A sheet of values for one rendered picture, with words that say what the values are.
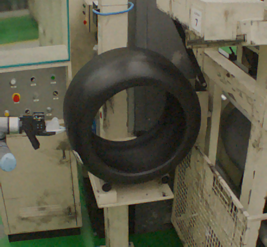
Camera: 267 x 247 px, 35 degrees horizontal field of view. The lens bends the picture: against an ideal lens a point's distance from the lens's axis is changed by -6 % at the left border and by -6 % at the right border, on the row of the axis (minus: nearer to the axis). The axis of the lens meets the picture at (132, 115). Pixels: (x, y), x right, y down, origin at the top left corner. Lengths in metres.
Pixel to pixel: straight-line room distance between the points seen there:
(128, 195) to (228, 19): 1.01
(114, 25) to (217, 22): 0.69
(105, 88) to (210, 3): 0.55
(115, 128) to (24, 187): 0.83
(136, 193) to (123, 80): 0.63
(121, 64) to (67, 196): 1.33
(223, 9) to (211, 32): 0.10
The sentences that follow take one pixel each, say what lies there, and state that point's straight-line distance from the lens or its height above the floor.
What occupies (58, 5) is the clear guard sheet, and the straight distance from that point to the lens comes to 2.44.
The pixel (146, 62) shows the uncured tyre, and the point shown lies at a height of 1.48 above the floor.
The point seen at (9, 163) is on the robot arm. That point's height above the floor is 1.13.
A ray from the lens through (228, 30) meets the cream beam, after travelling 1.61.
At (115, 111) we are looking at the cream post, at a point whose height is 1.10.
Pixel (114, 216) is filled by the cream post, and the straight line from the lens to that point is 2.62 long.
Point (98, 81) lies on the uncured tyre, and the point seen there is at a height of 1.42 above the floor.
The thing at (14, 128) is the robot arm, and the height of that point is 1.22.
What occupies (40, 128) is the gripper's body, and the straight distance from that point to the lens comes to 1.92.
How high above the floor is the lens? 2.05
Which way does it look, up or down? 25 degrees down
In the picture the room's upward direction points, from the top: straight up
